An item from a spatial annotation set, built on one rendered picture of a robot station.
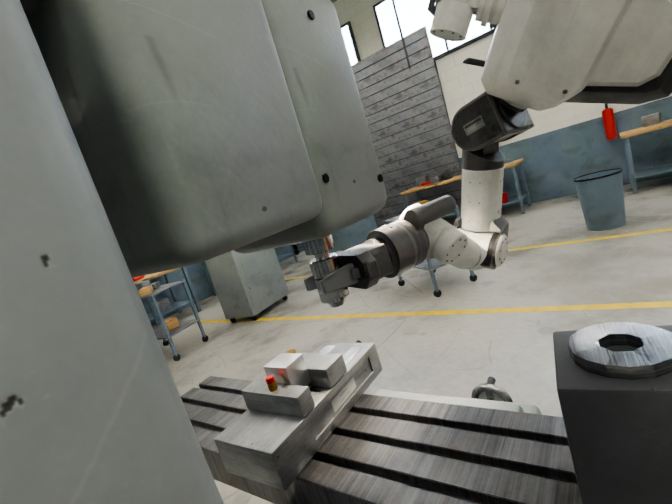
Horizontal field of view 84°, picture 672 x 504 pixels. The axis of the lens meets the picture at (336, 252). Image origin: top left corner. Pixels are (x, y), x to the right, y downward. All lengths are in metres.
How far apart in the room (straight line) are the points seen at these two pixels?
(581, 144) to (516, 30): 7.23
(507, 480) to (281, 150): 0.50
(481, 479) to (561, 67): 0.63
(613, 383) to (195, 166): 0.41
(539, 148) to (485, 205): 7.10
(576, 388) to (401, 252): 0.31
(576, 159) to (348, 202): 7.56
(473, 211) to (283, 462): 0.64
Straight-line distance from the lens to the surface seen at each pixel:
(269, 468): 0.69
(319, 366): 0.76
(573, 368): 0.46
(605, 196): 5.22
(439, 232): 0.67
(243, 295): 5.09
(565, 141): 7.96
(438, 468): 0.64
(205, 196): 0.32
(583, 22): 0.75
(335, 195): 0.47
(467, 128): 0.87
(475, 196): 0.91
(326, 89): 0.52
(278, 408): 0.74
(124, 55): 0.33
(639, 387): 0.43
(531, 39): 0.75
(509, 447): 0.66
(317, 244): 0.56
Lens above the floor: 1.37
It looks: 9 degrees down
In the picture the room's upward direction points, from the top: 17 degrees counter-clockwise
